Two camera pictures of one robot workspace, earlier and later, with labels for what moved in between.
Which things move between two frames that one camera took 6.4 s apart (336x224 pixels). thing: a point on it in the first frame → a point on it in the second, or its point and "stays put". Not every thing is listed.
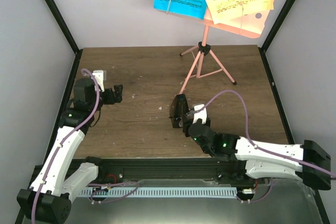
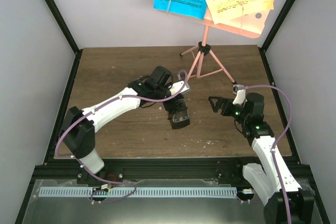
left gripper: (111, 100) → (168, 106)
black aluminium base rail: (116, 170) stays put
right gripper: (186, 125) → (227, 102)
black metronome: (178, 107) stays put
